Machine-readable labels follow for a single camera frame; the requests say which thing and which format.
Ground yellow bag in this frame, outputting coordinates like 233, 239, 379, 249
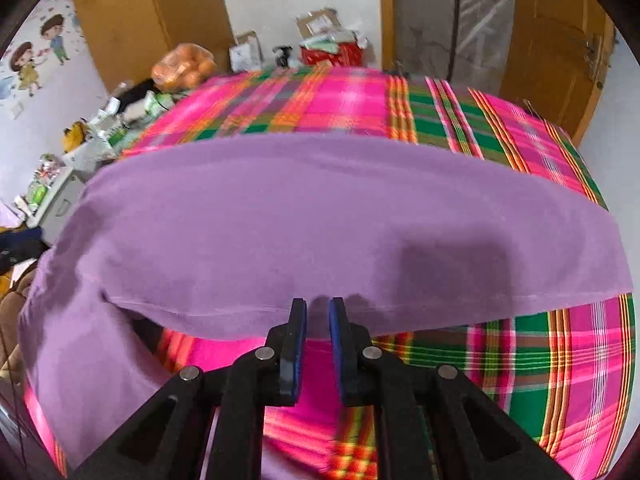
62, 120, 89, 154

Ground white open box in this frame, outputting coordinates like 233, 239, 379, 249
230, 31, 264, 72

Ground green white medicine box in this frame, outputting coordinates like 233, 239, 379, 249
90, 110, 127, 142

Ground clear plastic door curtain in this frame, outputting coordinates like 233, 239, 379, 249
392, 0, 517, 84

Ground cartoon wall sticker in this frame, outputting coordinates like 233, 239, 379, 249
0, 10, 84, 112

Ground black cloth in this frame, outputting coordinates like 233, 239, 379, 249
117, 78, 159, 109

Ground wooden door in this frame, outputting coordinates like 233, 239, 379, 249
500, 0, 617, 147

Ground purple fleece pants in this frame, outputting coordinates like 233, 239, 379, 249
17, 132, 635, 480

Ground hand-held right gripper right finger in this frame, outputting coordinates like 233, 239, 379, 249
327, 296, 573, 480

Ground wooden wardrobe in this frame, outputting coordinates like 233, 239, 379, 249
67, 0, 236, 96

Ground wooden door frame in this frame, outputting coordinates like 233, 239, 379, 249
377, 0, 399, 74

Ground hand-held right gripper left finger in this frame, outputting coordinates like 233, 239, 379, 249
72, 297, 308, 480

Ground pink green plaid bed sheet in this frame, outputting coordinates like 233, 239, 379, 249
22, 66, 638, 480

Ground bag of oranges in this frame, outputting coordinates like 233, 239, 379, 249
151, 42, 219, 92

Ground white cabinet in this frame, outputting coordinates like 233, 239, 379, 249
27, 167, 89, 249

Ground green tissue pack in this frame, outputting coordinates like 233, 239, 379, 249
142, 91, 174, 117

